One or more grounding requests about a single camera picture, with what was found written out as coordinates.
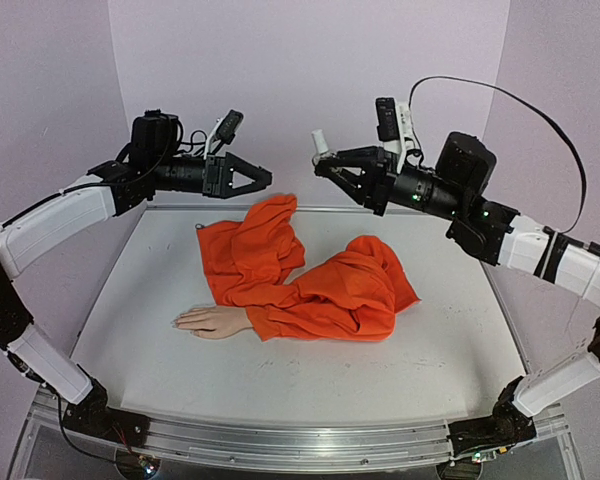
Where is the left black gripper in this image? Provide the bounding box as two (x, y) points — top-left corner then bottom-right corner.
(153, 149), (276, 198)

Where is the white nail polish cap brush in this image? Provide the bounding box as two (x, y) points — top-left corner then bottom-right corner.
(311, 129), (329, 155)

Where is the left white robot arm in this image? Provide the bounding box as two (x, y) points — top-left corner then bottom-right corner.
(0, 110), (273, 437)

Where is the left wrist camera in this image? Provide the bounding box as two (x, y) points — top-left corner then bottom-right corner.
(203, 109), (244, 159)

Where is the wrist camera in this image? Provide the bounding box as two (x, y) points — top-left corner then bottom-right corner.
(203, 109), (244, 159)
(375, 97), (422, 173)

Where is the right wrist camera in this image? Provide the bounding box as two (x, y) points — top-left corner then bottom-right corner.
(375, 97), (422, 173)

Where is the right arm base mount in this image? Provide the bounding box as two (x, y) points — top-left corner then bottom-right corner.
(447, 376), (537, 459)

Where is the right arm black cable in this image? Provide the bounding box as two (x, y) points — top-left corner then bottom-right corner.
(408, 75), (588, 234)

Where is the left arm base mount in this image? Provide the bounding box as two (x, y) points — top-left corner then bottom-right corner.
(61, 379), (150, 448)

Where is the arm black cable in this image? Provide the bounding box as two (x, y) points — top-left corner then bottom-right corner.
(408, 75), (588, 234)
(179, 129), (211, 156)

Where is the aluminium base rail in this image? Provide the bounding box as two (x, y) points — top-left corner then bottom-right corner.
(8, 388), (582, 479)

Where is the orange cloth garment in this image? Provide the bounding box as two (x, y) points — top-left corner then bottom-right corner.
(197, 195), (419, 342)

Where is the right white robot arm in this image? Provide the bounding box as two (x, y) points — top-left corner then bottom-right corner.
(312, 130), (600, 418)

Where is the mannequin hand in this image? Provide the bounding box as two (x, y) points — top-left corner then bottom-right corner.
(173, 306), (253, 340)

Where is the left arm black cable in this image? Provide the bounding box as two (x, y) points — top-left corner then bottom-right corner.
(179, 129), (211, 156)

